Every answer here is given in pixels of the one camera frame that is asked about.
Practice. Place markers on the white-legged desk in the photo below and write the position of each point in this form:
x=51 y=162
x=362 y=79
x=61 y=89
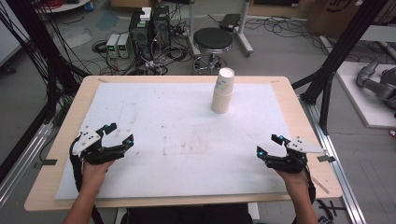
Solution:
x=244 y=34

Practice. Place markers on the person's dark-clothed lap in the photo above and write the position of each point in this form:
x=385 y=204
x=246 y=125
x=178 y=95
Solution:
x=186 y=214

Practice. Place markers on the brown cardboard box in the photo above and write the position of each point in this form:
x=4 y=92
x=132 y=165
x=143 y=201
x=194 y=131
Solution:
x=330 y=18

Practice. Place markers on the white table mat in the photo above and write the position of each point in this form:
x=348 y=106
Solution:
x=186 y=149

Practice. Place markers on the stack of paper cups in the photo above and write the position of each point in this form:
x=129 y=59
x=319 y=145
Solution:
x=222 y=96

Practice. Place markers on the black metal frame post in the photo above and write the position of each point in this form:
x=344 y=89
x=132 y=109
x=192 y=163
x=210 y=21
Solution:
x=342 y=49
x=40 y=46

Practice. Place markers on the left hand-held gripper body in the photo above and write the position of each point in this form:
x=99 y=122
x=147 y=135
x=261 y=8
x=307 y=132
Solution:
x=88 y=140

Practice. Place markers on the person's left hand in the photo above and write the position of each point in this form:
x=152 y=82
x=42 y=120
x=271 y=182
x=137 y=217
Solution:
x=93 y=174

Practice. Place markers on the aluminium rail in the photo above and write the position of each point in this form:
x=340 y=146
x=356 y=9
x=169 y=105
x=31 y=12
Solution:
x=21 y=165
x=339 y=174

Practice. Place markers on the white floor platform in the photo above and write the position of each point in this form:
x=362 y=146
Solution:
x=358 y=102

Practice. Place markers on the white box on tower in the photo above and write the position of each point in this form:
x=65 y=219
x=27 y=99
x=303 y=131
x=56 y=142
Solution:
x=145 y=14

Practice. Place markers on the thin wooden strip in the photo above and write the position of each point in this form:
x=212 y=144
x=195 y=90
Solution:
x=320 y=185

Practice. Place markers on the black flat box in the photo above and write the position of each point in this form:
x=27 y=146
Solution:
x=230 y=21

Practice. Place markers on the black round stool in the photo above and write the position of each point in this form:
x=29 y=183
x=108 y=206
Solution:
x=213 y=39

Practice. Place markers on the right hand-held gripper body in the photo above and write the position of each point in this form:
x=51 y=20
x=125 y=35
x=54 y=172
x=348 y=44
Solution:
x=303 y=145

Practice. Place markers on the black computer tower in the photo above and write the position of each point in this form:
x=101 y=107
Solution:
x=161 y=28
x=140 y=34

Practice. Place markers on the grey bench power supply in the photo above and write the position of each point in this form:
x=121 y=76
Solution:
x=124 y=45
x=112 y=45

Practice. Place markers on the black tape piece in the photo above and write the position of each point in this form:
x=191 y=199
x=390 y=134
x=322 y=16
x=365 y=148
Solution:
x=326 y=158
x=49 y=162

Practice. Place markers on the person's right hand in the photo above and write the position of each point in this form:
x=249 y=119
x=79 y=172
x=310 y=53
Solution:
x=295 y=180

